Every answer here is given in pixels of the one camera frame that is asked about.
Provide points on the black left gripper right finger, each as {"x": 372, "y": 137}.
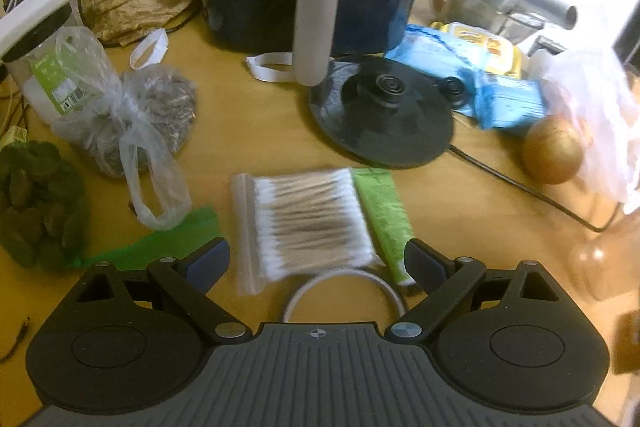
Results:
{"x": 449, "y": 286}

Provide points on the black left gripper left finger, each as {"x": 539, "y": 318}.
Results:
{"x": 184, "y": 284}

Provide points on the green cream tube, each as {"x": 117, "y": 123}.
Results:
{"x": 387, "y": 219}

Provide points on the dark tape roll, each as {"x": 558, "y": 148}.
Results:
{"x": 345, "y": 296}

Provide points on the bag of cotton swabs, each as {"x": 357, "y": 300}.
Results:
{"x": 298, "y": 224}

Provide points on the shaker bottle grey lid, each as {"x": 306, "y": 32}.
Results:
{"x": 608, "y": 265}

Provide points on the clear bag of seeds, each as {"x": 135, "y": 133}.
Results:
{"x": 132, "y": 125}

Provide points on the yellow onion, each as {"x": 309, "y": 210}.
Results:
{"x": 552, "y": 151}

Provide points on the black kettle base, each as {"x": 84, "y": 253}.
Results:
{"x": 386, "y": 113}

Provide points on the blue wipes packet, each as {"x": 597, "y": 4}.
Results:
{"x": 494, "y": 101}

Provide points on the yellow snack packet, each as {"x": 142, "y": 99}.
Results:
{"x": 499, "y": 56}

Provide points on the white ribbon loop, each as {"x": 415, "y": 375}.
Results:
{"x": 271, "y": 67}

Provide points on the white plastic bag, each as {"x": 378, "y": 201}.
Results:
{"x": 588, "y": 87}

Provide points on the white tub green label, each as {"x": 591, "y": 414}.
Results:
{"x": 33, "y": 65}

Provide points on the crumpled brown paper bag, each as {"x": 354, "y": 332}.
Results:
{"x": 121, "y": 22}

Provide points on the white power bank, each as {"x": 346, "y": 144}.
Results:
{"x": 24, "y": 18}

